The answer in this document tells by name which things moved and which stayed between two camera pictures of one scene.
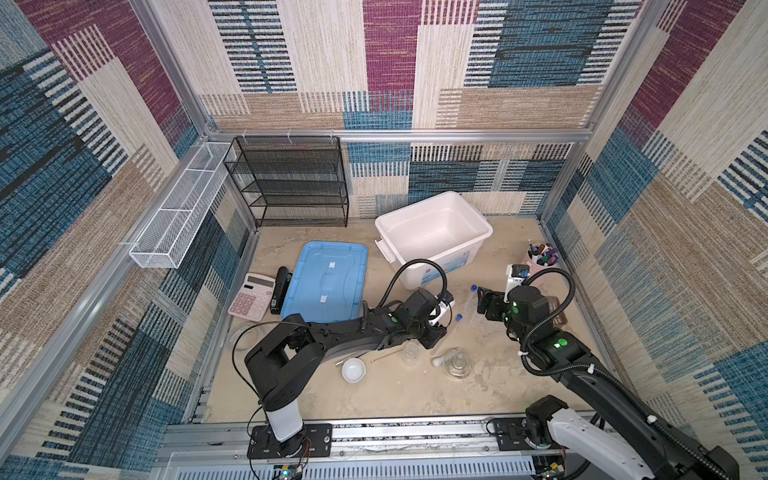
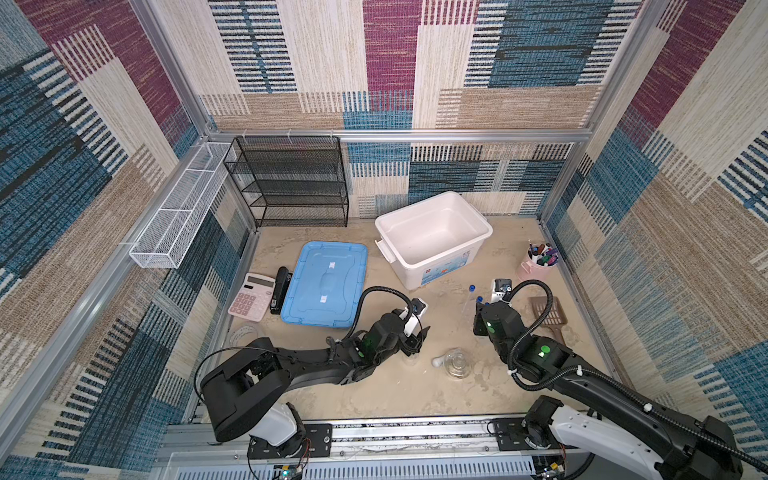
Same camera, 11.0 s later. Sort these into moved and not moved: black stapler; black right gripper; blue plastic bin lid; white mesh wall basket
Moved: black right gripper
Not moved: blue plastic bin lid; white mesh wall basket; black stapler
